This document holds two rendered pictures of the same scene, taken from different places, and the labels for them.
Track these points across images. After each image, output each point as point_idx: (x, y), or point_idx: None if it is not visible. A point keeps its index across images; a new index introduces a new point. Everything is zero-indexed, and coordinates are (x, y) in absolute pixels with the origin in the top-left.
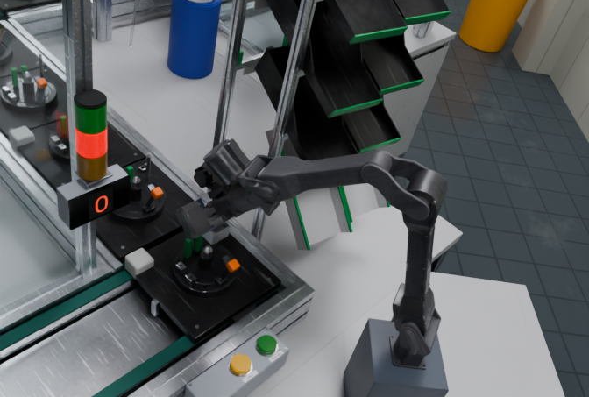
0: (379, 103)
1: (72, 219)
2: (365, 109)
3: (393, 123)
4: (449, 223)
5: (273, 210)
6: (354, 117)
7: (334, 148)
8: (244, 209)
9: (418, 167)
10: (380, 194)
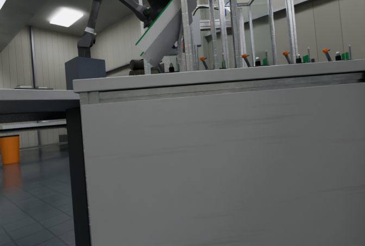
0: None
1: (182, 49)
2: None
3: None
4: (93, 78)
5: (143, 26)
6: None
7: (160, 11)
8: None
9: None
10: (145, 41)
